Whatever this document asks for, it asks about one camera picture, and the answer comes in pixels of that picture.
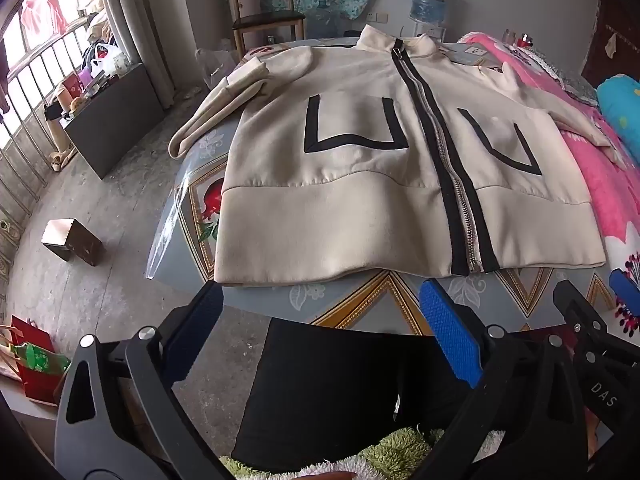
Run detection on blue and pink pillow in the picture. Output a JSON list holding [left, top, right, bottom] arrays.
[[597, 74, 640, 161]]

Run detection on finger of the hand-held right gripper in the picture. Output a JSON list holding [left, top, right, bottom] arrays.
[[609, 267, 640, 320], [552, 279, 609, 347]]

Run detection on pink floral blanket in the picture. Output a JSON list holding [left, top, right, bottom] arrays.
[[457, 32, 640, 341]]

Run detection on grey lace cushion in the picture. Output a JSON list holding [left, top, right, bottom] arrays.
[[530, 47, 598, 106]]

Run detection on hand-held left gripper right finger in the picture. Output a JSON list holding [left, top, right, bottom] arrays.
[[419, 278, 588, 480]]

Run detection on white shopping bag red print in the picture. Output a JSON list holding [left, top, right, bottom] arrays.
[[90, 42, 126, 73]]

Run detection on metal window railing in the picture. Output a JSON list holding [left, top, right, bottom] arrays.
[[0, 25, 96, 221]]

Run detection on hanging pink garment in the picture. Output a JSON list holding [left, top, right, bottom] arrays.
[[20, 0, 68, 38]]

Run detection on white water dispenser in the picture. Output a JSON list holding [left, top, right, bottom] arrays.
[[407, 21, 448, 43]]

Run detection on green plastic bottle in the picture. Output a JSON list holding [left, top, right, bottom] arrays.
[[15, 342, 72, 376]]

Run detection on table with fruit-print tablecloth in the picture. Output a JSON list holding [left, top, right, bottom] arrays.
[[145, 35, 621, 333]]

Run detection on grey curtain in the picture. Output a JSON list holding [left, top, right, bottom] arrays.
[[95, 0, 226, 111]]

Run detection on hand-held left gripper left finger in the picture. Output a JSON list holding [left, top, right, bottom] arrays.
[[54, 280, 236, 480]]

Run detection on translucent white plastic bag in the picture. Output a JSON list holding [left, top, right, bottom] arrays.
[[195, 47, 238, 93]]

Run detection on brown door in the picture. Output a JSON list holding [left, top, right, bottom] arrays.
[[582, 0, 640, 93]]

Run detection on grey cabinet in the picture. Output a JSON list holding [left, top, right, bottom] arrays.
[[65, 62, 168, 180]]

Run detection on red gift bag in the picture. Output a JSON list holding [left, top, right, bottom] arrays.
[[10, 315, 66, 406]]

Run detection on person's black pants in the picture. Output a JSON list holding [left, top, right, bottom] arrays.
[[231, 317, 481, 473]]

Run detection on person's fuzzy green white top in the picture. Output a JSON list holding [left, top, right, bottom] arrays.
[[218, 425, 506, 480]]

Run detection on wooden chair dark seat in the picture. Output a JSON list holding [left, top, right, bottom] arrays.
[[225, 0, 307, 58]]

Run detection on empty clear water jug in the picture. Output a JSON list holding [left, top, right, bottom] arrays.
[[306, 2, 346, 41]]

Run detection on beige zip jacket black trim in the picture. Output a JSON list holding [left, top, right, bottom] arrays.
[[167, 24, 626, 288]]

